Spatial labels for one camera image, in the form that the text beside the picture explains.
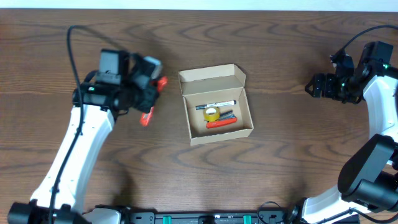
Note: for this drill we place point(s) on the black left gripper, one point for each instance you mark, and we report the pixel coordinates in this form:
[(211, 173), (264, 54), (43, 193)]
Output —
[(149, 94)]

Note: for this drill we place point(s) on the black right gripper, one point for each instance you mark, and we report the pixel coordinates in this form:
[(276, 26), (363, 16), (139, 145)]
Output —
[(325, 86)]

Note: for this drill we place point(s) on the yellow tape roll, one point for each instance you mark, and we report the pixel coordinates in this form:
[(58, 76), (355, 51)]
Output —
[(211, 114)]

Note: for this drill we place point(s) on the black white marker pen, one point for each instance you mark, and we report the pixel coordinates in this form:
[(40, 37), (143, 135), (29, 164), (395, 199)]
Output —
[(218, 104)]

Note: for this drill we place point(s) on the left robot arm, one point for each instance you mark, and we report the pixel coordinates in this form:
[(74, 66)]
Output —
[(122, 81)]

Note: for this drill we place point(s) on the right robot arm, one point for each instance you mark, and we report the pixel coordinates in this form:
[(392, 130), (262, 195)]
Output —
[(363, 187)]

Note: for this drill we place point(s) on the brown cardboard box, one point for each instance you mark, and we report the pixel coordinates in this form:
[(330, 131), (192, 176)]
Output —
[(211, 85)]

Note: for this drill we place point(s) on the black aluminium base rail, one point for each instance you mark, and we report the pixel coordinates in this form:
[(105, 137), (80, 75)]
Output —
[(224, 217)]

